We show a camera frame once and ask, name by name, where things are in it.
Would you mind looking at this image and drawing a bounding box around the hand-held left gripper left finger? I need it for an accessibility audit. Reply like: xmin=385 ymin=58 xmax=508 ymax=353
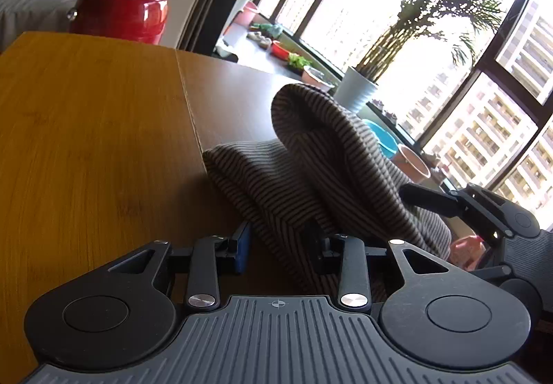
xmin=108 ymin=222 xmax=252 ymax=312

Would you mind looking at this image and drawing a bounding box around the blue plastic basin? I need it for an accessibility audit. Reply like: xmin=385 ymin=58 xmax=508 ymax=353
xmin=362 ymin=118 xmax=399 ymax=160

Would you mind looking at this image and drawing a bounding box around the white plant pot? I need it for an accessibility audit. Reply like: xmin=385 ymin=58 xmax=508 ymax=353
xmin=334 ymin=66 xmax=379 ymax=115

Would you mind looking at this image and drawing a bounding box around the red bowl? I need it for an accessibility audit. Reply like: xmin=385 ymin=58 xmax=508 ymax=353
xmin=271 ymin=40 xmax=292 ymax=61

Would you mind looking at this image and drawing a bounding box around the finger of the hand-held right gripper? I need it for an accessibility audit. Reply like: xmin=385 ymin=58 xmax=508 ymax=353
xmin=399 ymin=182 xmax=542 ymax=238
xmin=472 ymin=265 xmax=513 ymax=282

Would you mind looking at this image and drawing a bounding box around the red plastic bucket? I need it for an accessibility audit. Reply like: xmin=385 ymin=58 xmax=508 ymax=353
xmin=68 ymin=0 xmax=169 ymax=46

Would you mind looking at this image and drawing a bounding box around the striped brown garment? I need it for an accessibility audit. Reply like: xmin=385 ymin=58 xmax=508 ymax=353
xmin=203 ymin=83 xmax=452 ymax=297

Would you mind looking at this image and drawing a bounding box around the black window frame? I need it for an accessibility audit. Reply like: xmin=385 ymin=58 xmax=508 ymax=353
xmin=255 ymin=0 xmax=553 ymax=233

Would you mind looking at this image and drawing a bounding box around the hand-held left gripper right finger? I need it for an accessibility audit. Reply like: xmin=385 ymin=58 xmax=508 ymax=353
xmin=304 ymin=220 xmax=450 ymax=312

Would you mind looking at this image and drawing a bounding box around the pink bowl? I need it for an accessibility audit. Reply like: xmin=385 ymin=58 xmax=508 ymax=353
xmin=301 ymin=65 xmax=336 ymax=93

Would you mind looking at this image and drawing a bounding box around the large pink flower pot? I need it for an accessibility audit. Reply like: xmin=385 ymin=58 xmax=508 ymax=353
xmin=394 ymin=144 xmax=433 ymax=185

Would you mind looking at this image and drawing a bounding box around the small pink pot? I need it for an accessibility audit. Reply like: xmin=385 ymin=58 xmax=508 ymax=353
xmin=240 ymin=1 xmax=261 ymax=29

